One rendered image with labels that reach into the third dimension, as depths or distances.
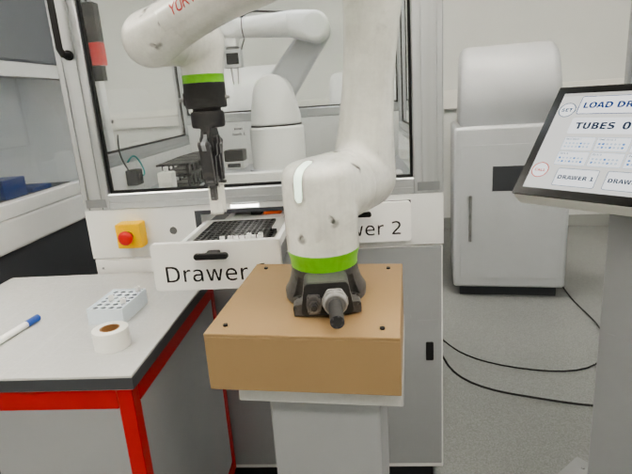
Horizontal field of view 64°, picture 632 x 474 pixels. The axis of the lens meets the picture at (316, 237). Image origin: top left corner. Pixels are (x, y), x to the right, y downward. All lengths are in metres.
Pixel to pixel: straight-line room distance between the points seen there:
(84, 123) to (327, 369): 1.03
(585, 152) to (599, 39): 3.53
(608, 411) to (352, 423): 0.77
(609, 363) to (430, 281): 0.48
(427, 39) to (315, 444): 0.98
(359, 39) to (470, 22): 3.69
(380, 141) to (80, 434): 0.79
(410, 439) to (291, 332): 0.99
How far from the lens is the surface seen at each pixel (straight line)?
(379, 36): 0.96
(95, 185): 1.58
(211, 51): 1.17
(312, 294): 0.84
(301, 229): 0.86
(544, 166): 1.33
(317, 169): 0.83
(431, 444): 1.76
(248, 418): 1.73
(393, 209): 1.41
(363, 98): 0.96
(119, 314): 1.22
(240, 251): 1.13
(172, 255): 1.17
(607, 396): 1.51
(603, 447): 1.59
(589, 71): 4.79
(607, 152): 1.30
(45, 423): 1.15
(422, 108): 1.40
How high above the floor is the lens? 1.22
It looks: 15 degrees down
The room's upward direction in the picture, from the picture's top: 4 degrees counter-clockwise
